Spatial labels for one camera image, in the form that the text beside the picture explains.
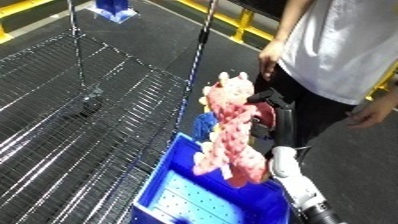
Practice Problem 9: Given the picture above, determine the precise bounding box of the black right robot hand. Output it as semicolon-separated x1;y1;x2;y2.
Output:
245;87;299;149

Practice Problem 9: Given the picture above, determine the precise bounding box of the person's right hand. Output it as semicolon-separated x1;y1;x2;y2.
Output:
257;39;288;82

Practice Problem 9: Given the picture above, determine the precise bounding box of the person's left hand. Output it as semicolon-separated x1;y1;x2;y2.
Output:
344;97;398;130

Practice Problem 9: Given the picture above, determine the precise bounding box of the pink and yellow dragon soft toy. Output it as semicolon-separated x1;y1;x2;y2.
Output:
190;71;278;188

